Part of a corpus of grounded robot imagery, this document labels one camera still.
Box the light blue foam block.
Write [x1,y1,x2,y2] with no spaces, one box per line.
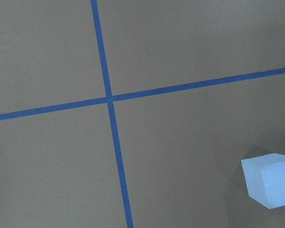
[241,153,285,209]

